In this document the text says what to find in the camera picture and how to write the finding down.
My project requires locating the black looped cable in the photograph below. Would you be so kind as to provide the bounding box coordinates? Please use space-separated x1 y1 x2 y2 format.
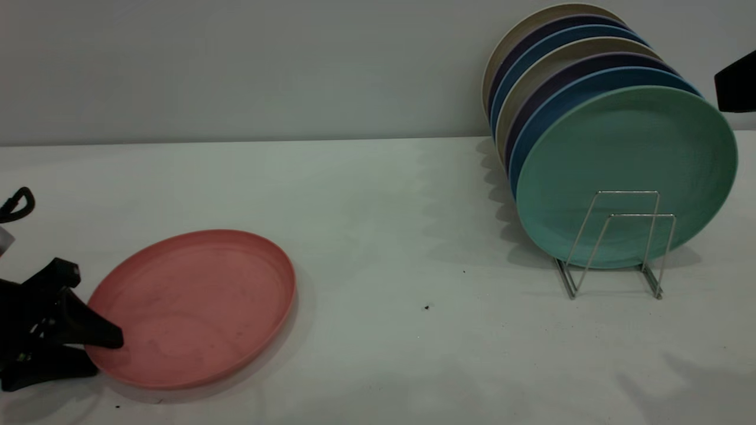
0 187 35 224

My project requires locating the metal wire plate rack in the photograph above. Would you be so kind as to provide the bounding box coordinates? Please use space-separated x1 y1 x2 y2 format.
554 190 677 300

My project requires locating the green round plate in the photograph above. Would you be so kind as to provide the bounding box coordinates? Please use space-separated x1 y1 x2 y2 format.
515 86 739 270

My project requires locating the beige round plate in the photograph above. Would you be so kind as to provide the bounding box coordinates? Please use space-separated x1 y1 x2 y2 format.
495 37 663 163
481 3 625 113

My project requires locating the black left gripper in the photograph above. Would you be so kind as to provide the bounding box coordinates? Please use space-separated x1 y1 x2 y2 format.
0 257 124 393

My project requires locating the purple round plate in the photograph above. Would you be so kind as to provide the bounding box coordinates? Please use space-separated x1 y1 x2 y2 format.
503 53 678 172
486 14 631 119

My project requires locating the pink round plate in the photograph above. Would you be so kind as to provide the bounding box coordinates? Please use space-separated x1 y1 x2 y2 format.
86 229 297 390

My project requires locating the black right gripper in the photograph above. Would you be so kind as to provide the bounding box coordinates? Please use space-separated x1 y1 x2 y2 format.
714 50 756 113

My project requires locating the blue round plate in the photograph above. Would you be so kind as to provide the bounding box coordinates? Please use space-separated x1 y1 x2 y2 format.
489 24 649 138
508 67 702 198

